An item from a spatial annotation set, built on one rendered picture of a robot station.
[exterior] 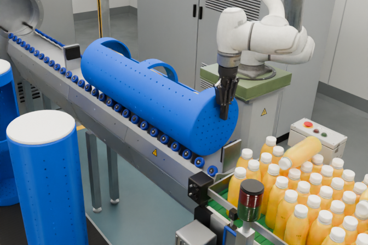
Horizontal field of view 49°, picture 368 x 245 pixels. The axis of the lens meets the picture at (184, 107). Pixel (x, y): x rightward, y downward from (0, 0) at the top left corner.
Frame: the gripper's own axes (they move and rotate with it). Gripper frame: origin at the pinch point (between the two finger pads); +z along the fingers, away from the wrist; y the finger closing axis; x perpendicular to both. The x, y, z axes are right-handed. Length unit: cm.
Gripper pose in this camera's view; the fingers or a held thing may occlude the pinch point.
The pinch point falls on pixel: (224, 111)
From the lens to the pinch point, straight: 163.8
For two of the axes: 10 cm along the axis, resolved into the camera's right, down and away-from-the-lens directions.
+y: 7.5, -2.8, 6.0
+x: -6.6, -3.7, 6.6
